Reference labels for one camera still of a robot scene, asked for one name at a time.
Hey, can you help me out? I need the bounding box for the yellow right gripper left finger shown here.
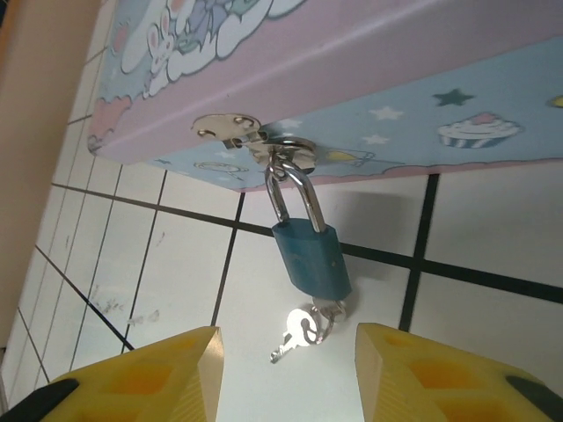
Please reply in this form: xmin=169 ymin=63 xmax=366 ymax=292
xmin=0 ymin=324 xmax=225 ymax=422

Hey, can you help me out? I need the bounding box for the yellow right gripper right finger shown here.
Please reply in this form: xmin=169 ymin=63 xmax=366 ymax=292
xmin=355 ymin=322 xmax=563 ymax=422

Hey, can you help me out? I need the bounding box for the teal padlock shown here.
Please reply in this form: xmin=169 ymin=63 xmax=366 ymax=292
xmin=263 ymin=139 xmax=355 ymax=305

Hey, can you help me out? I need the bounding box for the silver spare key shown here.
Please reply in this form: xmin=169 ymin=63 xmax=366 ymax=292
xmin=268 ymin=307 xmax=327 ymax=365

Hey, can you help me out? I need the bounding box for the silver tin box hasp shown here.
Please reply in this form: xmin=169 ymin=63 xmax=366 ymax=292
xmin=190 ymin=111 xmax=318 ymax=177

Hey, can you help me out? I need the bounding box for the clear plastic zip bag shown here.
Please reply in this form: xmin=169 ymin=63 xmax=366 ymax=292
xmin=84 ymin=0 xmax=563 ymax=195

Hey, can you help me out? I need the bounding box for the silver key ring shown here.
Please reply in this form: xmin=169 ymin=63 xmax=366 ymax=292
xmin=300 ymin=304 xmax=338 ymax=346

